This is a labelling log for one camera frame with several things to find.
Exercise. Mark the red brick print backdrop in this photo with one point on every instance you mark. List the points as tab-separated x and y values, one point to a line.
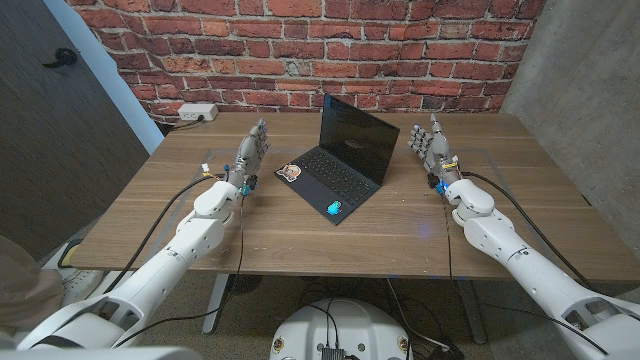
350	50

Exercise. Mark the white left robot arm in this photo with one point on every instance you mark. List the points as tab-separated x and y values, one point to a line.
165	265

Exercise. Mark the white power strip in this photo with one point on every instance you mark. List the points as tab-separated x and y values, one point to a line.
197	112

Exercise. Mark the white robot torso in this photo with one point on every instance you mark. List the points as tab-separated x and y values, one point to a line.
340	325

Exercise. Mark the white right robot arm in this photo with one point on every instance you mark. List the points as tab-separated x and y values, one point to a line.
525	270

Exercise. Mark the black laptop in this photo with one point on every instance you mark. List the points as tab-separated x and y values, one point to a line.
325	185

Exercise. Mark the yellow and black floor object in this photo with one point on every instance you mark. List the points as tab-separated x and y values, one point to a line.
66	255

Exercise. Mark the white shoe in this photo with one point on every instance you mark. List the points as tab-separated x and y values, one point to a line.
82	285

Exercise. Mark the person's beige trouser leg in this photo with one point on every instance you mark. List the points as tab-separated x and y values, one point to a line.
25	290

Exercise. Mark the blue round sticker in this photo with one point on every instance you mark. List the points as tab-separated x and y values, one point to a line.
334	207

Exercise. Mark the grey table leg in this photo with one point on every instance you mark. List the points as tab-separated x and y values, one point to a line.
472	312
216	302

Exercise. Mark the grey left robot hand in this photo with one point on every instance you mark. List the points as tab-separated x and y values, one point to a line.
249	155

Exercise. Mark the dark wooden door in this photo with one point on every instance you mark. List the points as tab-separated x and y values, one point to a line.
50	150

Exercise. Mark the orange fox sticker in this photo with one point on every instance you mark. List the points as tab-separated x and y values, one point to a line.
289	173

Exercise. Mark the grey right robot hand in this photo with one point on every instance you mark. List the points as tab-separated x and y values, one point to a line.
439	152

